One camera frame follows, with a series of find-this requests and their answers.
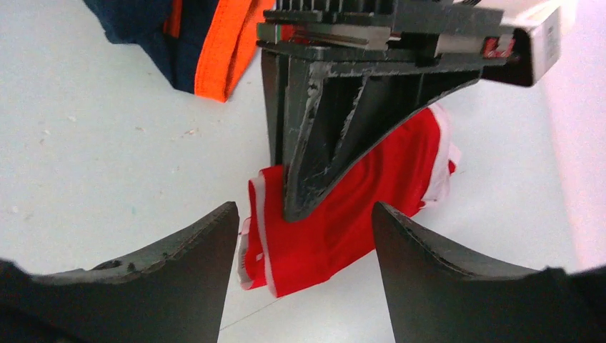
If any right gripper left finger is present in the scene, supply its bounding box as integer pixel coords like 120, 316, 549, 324
1, 202, 239, 342

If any red white underwear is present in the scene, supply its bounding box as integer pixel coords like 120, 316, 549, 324
238, 104, 461, 297

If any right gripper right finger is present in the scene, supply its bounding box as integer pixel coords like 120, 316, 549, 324
372, 202, 605, 342

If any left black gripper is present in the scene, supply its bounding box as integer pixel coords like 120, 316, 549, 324
257, 1, 561, 222

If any navy orange underwear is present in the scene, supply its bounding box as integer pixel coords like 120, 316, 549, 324
84, 0, 275, 102

